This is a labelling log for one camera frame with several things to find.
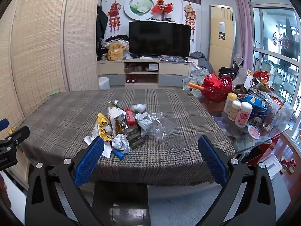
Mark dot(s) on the glass side table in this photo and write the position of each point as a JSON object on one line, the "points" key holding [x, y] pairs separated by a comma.
{"points": [[237, 136]]}

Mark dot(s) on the black hanging coat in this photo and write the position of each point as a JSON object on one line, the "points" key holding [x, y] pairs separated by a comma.
{"points": [[101, 23]]}

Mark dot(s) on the white tissue ball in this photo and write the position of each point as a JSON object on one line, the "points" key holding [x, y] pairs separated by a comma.
{"points": [[138, 108]]}

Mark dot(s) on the wooden television cabinet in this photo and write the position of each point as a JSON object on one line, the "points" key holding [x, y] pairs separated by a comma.
{"points": [[110, 68]]}

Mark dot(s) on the blue round tin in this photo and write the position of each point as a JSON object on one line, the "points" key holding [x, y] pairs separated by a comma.
{"points": [[257, 111]]}

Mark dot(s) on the orange plastic stick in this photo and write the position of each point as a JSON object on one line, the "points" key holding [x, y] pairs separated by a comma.
{"points": [[195, 86]]}

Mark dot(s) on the dark brown box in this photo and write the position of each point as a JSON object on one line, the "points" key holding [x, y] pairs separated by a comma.
{"points": [[134, 136], [130, 130], [136, 143]]}

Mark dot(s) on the small white bottle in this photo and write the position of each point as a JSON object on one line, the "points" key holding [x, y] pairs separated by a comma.
{"points": [[234, 110]]}

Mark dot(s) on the pile of clothes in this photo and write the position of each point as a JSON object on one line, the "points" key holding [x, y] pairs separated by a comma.
{"points": [[117, 40]]}

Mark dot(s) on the red openwork basket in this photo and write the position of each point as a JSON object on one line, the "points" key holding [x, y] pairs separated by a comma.
{"points": [[216, 89]]}

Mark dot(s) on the dark floral cloth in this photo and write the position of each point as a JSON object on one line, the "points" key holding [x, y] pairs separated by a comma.
{"points": [[172, 59]]}

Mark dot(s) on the red hanging ornament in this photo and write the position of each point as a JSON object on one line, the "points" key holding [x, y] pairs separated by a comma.
{"points": [[114, 14]]}

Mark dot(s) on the yellow backpack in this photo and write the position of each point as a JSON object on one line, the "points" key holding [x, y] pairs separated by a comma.
{"points": [[115, 51]]}

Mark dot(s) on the red snack packet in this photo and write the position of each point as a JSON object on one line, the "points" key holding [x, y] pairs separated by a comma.
{"points": [[130, 117]]}

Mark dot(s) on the clear glass cup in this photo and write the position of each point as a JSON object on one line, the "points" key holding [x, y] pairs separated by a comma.
{"points": [[270, 119]]}

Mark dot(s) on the white plastic storage box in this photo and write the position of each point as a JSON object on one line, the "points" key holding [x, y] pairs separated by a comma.
{"points": [[270, 166]]}

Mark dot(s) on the gold foil wrapper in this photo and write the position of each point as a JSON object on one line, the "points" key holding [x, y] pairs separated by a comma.
{"points": [[103, 127]]}

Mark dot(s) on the grey jacket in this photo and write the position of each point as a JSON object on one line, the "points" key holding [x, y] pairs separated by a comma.
{"points": [[202, 61]]}

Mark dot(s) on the clear plastic packaging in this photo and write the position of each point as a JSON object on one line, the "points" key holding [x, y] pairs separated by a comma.
{"points": [[164, 126]]}

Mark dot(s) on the silver white foil pouch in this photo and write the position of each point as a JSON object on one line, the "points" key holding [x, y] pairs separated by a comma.
{"points": [[144, 123]]}

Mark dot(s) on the red flower decoration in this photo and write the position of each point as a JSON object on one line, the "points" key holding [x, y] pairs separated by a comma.
{"points": [[162, 8]]}

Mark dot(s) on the person's left forearm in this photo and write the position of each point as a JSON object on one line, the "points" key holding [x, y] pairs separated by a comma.
{"points": [[2, 190]]}

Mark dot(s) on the red slippers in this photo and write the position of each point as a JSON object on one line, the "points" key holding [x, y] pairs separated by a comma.
{"points": [[288, 165]]}

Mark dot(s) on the woven folding screen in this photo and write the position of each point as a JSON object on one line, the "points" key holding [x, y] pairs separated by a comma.
{"points": [[40, 40]]}

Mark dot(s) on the flat white paper scrap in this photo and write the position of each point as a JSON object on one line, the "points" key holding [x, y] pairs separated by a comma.
{"points": [[90, 139]]}

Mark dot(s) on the green white wrapper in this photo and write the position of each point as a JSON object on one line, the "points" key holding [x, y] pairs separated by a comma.
{"points": [[115, 115]]}

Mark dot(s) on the white bottle pink label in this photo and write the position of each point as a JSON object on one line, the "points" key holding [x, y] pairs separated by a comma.
{"points": [[242, 116]]}

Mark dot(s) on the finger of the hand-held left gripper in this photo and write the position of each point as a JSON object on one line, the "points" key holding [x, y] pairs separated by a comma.
{"points": [[20, 133], [3, 124]]}

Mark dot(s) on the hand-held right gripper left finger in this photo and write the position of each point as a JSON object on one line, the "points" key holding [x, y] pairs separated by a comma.
{"points": [[89, 162]]}

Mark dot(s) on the beige standing air conditioner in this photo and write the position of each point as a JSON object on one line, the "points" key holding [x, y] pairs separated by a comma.
{"points": [[221, 42]]}

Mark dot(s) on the pink hairbrush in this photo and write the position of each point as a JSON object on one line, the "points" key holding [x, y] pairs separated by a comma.
{"points": [[254, 131]]}

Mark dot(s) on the hanging animal ornament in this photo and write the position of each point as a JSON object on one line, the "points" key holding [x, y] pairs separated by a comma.
{"points": [[190, 13]]}

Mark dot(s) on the plaid tablecloth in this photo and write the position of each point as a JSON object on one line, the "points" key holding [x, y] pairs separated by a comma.
{"points": [[70, 113]]}

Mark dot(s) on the crumpled white paper ball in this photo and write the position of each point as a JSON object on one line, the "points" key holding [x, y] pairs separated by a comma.
{"points": [[121, 143]]}

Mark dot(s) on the cream bottle yellow cap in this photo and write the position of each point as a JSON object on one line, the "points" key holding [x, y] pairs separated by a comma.
{"points": [[230, 103]]}

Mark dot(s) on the blue plastic cap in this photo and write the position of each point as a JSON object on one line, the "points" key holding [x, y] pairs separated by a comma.
{"points": [[118, 154]]}

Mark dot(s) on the black bin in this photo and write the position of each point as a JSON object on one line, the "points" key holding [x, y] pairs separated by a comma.
{"points": [[120, 193]]}

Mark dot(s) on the pink curtain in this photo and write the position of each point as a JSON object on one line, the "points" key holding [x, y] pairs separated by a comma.
{"points": [[242, 16]]}

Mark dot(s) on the white plastic stool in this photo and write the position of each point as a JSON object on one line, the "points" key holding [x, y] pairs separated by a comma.
{"points": [[104, 82]]}

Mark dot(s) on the round white wall plate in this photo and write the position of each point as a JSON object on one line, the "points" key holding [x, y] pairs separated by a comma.
{"points": [[141, 6]]}

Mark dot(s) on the black television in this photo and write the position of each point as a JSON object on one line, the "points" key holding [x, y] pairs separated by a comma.
{"points": [[160, 37]]}

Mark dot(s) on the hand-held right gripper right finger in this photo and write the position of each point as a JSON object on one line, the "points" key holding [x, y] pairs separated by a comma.
{"points": [[212, 160]]}

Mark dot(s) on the floral wrapping paper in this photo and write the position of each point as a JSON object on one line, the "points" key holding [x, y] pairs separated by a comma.
{"points": [[196, 77]]}

